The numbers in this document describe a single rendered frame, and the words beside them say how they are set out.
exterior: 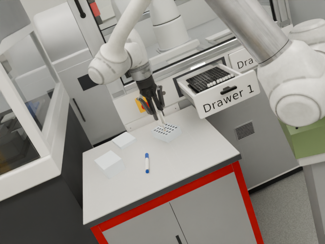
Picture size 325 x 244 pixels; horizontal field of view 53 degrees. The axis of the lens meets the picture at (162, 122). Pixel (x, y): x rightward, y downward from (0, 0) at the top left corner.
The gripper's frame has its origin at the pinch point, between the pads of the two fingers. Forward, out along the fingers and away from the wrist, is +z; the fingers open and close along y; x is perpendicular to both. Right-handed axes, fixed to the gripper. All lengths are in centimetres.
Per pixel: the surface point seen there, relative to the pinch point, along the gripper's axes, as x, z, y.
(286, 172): 0, 79, 68
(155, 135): 3.8, 8.0, -3.4
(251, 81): -24.2, -2.5, 35.1
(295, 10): 104, 31, 244
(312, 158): -63, 12, 15
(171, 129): -2.8, 6.5, 1.8
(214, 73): 0.9, -3.6, 37.3
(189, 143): -15.4, 10.0, 1.1
